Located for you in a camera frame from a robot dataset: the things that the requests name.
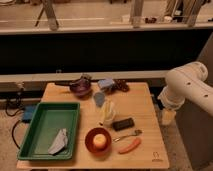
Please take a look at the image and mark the grey folded cloth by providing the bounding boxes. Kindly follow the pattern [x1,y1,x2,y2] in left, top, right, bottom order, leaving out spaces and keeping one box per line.
[48,128,68,155]

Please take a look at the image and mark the red bowl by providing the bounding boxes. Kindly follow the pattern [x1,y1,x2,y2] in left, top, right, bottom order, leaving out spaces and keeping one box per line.
[85,127,112,156]

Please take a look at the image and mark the black cable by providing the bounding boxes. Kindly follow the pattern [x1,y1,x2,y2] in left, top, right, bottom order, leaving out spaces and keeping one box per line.
[4,89,25,149]

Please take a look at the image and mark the blue box on floor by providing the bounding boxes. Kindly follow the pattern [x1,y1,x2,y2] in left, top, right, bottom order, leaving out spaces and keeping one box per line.
[22,105,36,123]

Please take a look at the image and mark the green plastic tray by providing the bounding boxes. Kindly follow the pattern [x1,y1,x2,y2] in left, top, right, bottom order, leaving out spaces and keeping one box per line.
[18,102,80,160]

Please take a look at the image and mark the grey blue scoop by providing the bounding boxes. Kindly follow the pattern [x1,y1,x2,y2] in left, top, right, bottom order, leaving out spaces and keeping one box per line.
[93,92,105,107]

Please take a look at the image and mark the orange carrot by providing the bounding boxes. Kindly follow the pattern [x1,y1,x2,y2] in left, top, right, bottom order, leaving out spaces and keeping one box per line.
[118,138,141,154]

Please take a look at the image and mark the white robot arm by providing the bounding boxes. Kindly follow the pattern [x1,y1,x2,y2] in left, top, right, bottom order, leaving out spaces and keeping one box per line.
[158,62,213,125]

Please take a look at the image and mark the clear plastic cup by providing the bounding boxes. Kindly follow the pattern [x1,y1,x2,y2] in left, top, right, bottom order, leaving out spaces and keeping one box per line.
[100,100,116,126]

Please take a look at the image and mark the black rectangular block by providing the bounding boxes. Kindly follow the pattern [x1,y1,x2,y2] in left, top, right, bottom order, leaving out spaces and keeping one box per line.
[112,118,134,131]

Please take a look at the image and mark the purple pot with handle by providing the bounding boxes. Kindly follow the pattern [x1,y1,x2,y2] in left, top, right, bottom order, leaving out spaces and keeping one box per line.
[56,78,91,98]

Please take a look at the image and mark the dark brown toy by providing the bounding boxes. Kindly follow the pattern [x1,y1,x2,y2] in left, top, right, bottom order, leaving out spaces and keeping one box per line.
[114,79,129,92]

